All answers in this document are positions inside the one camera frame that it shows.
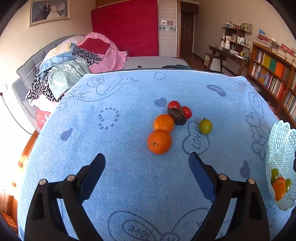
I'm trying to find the orange persimmon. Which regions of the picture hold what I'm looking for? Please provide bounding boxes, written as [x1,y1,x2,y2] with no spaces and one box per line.
[273,179,286,201]

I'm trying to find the yellow green tomato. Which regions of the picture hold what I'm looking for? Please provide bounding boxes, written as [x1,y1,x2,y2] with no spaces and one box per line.
[199,118,213,135]

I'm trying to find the orange with stem mark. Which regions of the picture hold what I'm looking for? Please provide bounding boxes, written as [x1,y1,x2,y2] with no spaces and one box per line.
[147,130,172,155]

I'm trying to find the light green lattice basket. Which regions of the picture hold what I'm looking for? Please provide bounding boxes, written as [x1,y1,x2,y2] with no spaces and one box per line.
[265,120,295,211]

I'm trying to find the dark avocado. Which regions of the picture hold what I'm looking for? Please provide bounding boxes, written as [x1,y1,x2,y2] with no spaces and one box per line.
[167,108,187,126]

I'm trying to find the red cherry tomato right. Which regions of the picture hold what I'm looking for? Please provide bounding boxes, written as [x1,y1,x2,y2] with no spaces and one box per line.
[181,106,192,119]

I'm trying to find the red cherry tomato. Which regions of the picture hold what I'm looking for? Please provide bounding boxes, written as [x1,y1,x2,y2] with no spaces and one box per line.
[168,100,181,109]
[181,106,192,119]

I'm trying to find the small orange middle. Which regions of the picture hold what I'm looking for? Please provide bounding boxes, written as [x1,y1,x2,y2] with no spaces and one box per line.
[153,114,175,133]

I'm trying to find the leopard print cloth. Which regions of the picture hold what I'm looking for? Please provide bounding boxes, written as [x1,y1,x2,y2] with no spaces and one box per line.
[26,44,101,102]

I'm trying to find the red cherry tomato left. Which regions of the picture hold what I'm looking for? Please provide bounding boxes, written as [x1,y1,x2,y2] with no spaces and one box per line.
[168,100,181,109]

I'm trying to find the blue patterned towel cloth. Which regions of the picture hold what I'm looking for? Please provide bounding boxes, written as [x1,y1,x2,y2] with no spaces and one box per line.
[18,69,291,240]

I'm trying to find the green floral quilt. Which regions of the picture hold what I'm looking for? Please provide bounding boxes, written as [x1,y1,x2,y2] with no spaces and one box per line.
[48,59,90,100]

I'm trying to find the wooden bookshelf with books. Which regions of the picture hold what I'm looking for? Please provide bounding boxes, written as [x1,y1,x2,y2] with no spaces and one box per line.
[247,34,295,128]

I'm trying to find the dark wooden desk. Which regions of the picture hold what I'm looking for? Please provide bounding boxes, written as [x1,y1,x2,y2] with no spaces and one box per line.
[205,45,249,76]

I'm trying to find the small wooden desk shelf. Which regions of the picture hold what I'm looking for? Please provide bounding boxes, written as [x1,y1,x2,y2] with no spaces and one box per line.
[221,23,252,52]

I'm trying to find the framed wedding photo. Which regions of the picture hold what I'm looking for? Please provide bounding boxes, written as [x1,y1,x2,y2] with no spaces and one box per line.
[29,0,70,27]

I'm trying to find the red upholstered headboard panel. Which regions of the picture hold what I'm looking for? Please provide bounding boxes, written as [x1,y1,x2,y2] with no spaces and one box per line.
[91,0,159,57]

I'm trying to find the dark wooden door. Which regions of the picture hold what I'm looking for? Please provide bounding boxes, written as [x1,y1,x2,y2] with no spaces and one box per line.
[179,1,199,58]

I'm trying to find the white wardrobe panel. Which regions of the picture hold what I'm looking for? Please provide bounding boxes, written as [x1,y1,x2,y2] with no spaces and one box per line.
[158,0,178,57]

